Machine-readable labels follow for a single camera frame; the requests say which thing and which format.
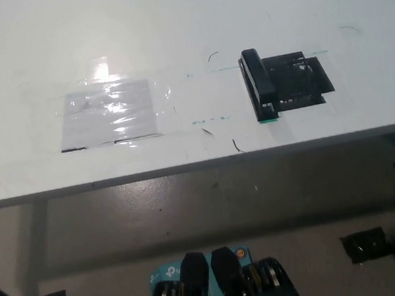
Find black desk stapler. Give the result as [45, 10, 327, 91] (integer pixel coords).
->
[236, 45, 282, 123]

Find black robot torso blocks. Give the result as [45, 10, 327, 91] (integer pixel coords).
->
[141, 238, 304, 296]

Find small green tape piece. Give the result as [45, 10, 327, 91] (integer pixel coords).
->
[258, 116, 282, 126]

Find clear plastic film sheet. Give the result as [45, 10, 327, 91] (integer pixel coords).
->
[15, 46, 216, 160]

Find teal router box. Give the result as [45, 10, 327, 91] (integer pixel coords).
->
[146, 243, 258, 296]

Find white paper sheet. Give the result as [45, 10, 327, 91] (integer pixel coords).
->
[54, 77, 160, 152]

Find grey table leg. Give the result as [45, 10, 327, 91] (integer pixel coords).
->
[11, 200, 59, 296]

